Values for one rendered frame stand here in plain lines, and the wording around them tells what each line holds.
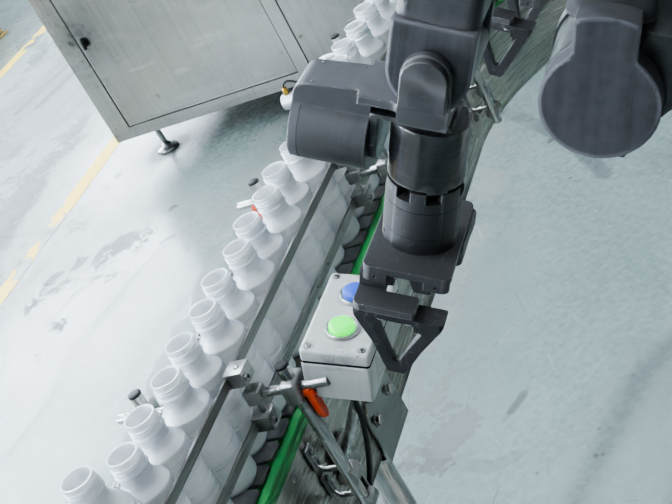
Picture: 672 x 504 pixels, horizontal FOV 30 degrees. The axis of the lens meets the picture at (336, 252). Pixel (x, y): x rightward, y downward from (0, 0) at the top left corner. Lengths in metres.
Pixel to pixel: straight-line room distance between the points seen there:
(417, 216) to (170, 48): 4.13
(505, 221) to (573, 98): 2.86
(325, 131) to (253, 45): 3.98
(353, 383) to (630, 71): 0.68
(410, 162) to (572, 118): 0.13
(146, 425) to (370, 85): 0.58
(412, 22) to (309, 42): 3.97
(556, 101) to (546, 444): 2.09
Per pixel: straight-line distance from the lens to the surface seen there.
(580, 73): 0.79
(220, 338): 1.46
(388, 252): 0.92
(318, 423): 1.43
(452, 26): 0.81
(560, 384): 2.99
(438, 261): 0.92
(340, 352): 1.35
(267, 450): 1.48
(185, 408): 1.38
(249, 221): 1.61
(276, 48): 4.83
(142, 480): 1.30
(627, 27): 0.77
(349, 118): 0.88
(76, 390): 4.08
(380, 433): 1.66
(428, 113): 0.83
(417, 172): 0.88
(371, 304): 0.90
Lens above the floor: 1.82
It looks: 27 degrees down
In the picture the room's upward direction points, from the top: 29 degrees counter-clockwise
